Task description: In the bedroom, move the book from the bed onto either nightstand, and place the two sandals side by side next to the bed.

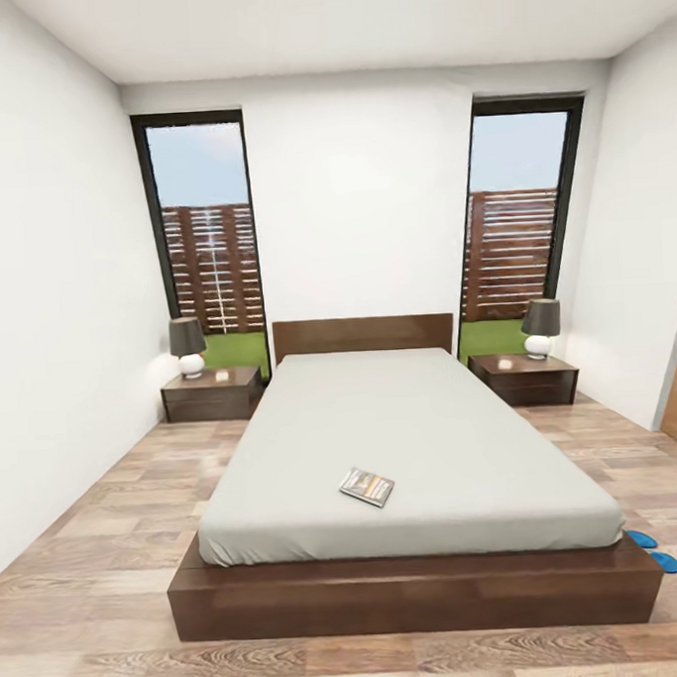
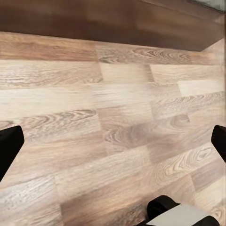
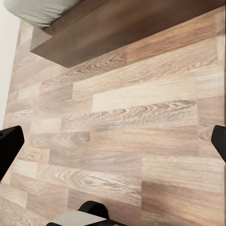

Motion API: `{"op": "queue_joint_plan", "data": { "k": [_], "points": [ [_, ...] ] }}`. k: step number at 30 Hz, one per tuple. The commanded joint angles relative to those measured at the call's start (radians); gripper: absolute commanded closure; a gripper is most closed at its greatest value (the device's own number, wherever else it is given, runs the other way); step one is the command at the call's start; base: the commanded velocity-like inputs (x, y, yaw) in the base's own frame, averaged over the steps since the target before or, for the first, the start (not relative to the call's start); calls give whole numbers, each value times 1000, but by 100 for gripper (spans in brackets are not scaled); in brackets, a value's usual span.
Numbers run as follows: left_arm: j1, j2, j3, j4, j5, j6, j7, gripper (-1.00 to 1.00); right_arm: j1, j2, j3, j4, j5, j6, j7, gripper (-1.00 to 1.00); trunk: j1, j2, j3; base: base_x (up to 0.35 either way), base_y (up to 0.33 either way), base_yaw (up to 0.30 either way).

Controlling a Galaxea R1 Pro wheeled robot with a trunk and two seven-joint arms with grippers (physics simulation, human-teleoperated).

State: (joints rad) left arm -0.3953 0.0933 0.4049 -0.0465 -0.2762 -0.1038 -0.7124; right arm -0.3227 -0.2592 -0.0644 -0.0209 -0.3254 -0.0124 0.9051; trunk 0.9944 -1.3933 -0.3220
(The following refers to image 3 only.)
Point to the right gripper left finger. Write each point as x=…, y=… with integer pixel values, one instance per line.
x=11, y=141

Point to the bed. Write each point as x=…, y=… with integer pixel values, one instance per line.
x=72, y=32

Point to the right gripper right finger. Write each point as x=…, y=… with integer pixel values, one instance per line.
x=218, y=139

